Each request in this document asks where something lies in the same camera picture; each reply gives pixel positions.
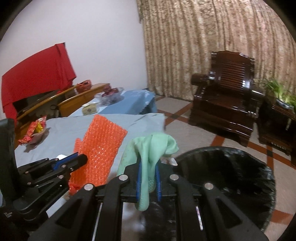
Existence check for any green potted plant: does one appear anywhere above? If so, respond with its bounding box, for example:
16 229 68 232
261 79 296 109

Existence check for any red cloth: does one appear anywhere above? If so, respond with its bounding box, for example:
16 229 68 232
1 42 77 121

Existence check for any black trash bin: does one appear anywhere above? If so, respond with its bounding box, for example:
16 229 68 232
143 146 277 241

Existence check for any black television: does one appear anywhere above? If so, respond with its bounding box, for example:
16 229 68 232
13 89 63 114

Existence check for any green rubber glove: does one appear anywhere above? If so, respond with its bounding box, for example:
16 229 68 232
116 133 179 212

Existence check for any dark wooden side table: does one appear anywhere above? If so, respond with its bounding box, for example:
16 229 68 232
257 96 296 167

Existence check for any orange bubble wrap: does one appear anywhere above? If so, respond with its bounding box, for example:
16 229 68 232
69 114 128 195

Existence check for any tissue box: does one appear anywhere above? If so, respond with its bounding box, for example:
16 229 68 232
82 104 97 115

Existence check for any glass fruit bowl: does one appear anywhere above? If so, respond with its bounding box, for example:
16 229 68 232
94 87 125 107

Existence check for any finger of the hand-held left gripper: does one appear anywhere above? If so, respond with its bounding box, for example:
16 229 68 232
17 152 80 178
25 153 89 189

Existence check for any large red snack packet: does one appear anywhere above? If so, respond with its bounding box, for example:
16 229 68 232
26 117 47 137

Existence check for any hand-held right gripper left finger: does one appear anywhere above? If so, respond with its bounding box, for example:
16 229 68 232
28 161 142 241

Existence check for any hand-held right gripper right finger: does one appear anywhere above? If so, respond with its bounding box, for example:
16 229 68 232
155 162 270 241

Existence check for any light blue tablecloth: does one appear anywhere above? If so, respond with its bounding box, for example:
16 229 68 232
69 90 158 116

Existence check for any grey snack bowl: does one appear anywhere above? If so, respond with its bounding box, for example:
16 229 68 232
25 127 48 146

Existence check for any grey-blue tablecloth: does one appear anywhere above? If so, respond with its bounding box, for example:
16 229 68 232
14 113 166 218

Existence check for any light wooden cabinet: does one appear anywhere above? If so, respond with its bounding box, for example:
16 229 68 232
14 83 110 149

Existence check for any dark wooden armchair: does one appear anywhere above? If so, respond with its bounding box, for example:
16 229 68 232
188 50 265 147

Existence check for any beige patterned curtain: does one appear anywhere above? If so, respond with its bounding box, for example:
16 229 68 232
136 0 296 103

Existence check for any red woven basket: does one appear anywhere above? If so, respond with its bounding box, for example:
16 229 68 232
77 80 92 93

